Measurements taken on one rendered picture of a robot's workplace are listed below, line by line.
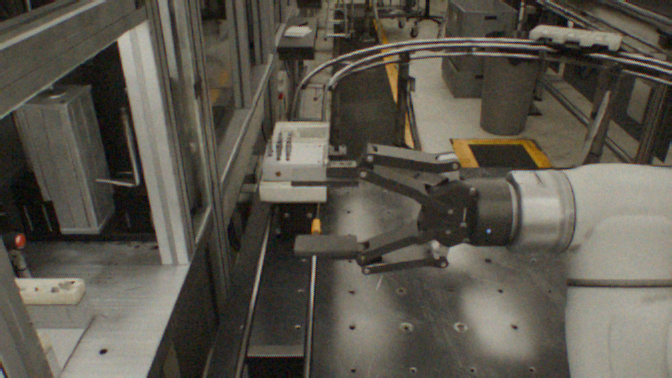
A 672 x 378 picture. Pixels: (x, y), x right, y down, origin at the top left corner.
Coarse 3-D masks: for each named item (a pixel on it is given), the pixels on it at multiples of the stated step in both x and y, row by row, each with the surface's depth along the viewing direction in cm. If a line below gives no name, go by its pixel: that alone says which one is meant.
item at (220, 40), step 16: (208, 0) 105; (224, 0) 120; (208, 16) 105; (224, 16) 120; (208, 32) 105; (224, 32) 120; (208, 48) 105; (224, 48) 120; (208, 64) 105; (224, 64) 120; (224, 80) 120; (240, 80) 140; (224, 96) 120; (240, 96) 140; (224, 112) 120; (240, 112) 140; (224, 128) 120; (224, 144) 120
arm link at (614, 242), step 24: (576, 168) 57; (600, 168) 56; (624, 168) 55; (648, 168) 56; (576, 192) 54; (600, 192) 53; (624, 192) 53; (648, 192) 53; (576, 216) 53; (600, 216) 53; (624, 216) 53; (648, 216) 53; (576, 240) 54; (600, 240) 53; (624, 240) 52; (648, 240) 52; (576, 264) 56; (600, 264) 53; (624, 264) 52; (648, 264) 52
